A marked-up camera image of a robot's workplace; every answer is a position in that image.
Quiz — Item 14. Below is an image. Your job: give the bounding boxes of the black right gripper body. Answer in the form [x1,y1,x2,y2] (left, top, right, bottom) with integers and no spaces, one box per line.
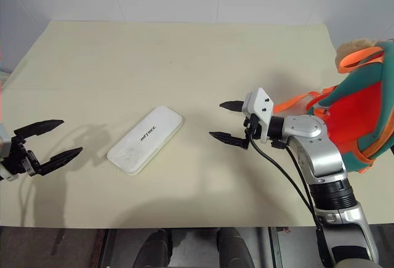
[243,112,262,142]

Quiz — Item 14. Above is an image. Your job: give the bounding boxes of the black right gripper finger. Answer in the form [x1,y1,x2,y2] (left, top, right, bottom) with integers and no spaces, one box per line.
[219,99,246,115]
[209,131,250,151]

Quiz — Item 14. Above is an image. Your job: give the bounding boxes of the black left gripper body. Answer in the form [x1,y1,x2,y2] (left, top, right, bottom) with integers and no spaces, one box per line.
[0,136,43,178]

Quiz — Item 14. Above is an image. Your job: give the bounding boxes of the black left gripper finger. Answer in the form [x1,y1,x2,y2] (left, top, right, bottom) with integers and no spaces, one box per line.
[37,146,84,177]
[13,119,65,145]

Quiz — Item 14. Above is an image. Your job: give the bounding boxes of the white rectangular case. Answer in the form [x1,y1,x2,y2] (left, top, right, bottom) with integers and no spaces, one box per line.
[107,105,185,176]

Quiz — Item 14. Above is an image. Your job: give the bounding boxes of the teal and orange backpack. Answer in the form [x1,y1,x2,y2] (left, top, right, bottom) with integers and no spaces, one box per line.
[273,39,394,175]

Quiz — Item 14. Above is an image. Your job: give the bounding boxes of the beige plush toy pendant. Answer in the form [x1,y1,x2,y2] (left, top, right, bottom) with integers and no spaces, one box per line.
[334,38,382,75]

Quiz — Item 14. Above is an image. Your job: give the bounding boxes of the dark rounded shape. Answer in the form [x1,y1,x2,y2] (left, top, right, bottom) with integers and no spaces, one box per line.
[215,227,252,268]
[140,229,173,268]

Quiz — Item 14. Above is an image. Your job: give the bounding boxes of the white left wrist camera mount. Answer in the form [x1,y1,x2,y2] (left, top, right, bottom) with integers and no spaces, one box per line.
[0,132,18,183]

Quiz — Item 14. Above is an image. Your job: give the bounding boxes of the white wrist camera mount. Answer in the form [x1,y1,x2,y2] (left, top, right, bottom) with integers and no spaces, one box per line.
[241,87,275,143]
[0,132,18,183]

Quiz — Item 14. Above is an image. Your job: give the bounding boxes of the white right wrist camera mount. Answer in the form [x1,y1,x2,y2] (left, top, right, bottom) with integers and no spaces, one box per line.
[241,87,275,143]

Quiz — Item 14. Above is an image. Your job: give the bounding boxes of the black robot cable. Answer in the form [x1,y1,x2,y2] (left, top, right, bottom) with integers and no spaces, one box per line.
[270,140,321,229]
[248,134,323,229]

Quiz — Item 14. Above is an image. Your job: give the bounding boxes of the grey metal table frame bar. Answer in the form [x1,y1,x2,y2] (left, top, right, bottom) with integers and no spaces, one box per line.
[267,227,284,268]
[100,229,119,268]

